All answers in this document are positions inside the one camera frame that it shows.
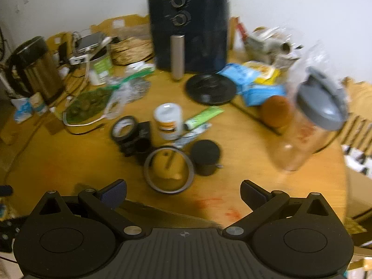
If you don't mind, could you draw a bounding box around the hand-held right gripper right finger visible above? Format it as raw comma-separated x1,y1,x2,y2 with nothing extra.
222,180,339,236

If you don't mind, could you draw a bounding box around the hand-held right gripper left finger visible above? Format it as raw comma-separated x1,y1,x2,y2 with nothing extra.
29,179,143,236

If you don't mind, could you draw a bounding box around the black round container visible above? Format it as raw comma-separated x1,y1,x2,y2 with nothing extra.
190,139,221,176

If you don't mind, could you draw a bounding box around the black tape roll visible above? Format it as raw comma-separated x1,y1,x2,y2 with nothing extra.
110,116,140,144

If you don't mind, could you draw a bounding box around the small black rectangular box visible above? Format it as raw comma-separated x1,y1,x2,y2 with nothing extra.
136,121,153,152

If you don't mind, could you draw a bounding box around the silver foil stick packet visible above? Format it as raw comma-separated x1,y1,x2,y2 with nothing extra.
171,123,213,149

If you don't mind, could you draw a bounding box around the white jar orange label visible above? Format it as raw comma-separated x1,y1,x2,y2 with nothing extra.
153,103,184,141

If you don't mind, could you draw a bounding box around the bag of green fruits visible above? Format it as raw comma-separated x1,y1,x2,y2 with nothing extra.
70,122,105,136

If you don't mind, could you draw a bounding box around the thin black rod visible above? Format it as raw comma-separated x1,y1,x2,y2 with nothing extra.
231,100,282,136

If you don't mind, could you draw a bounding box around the clear shaker bottle grey lid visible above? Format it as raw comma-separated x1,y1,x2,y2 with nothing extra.
272,67,349,173

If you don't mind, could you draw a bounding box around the orange fruit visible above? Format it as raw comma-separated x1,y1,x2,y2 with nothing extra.
259,95,292,128

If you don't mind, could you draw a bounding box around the green tube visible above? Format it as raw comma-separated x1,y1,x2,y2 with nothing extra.
184,106,224,130

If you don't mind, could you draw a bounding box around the green net bag of chestnuts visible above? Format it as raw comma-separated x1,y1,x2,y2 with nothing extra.
62,70,154,124

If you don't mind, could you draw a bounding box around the brown wooden box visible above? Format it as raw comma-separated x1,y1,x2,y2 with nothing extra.
43,110,63,136

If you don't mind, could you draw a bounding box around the blue wet wipes packet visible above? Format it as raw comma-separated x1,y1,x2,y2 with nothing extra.
216,62,262,86
241,86,287,106

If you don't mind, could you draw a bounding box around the clear plastic bag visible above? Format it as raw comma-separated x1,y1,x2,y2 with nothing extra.
105,76,152,120

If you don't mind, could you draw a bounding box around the black and white cloth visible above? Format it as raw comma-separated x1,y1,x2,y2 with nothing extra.
341,144,372,178

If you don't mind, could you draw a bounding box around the black round lid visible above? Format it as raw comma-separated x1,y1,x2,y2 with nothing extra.
185,73,237,105

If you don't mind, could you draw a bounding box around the yellow wipes packet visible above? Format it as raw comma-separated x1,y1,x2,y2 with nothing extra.
244,60,281,85

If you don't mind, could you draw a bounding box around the white cup green label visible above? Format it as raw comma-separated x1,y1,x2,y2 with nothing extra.
87,48,114,86

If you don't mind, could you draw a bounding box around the blue white packet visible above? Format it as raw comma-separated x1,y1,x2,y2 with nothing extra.
12,97,31,123

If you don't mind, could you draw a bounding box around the wooden slatted chair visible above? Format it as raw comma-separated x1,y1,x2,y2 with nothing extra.
340,77,372,152

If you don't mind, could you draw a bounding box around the white power strip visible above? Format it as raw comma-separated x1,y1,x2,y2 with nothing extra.
69,54,90,64

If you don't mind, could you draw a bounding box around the steel electric kettle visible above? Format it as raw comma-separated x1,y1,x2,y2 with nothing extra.
6,36,66,105

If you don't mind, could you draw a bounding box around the silver foil roll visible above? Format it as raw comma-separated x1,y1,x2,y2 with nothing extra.
279,42,303,54

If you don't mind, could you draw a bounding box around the grey power bank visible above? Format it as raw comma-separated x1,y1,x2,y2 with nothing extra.
76,33,106,53

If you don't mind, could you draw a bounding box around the dark blue air fryer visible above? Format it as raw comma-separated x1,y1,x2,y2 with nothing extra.
147,0,231,74

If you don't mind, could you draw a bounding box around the wooden chair with white label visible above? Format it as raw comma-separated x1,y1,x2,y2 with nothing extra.
46,13,150,53

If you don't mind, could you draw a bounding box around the red handled utensil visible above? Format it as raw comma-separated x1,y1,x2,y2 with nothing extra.
235,17,247,45

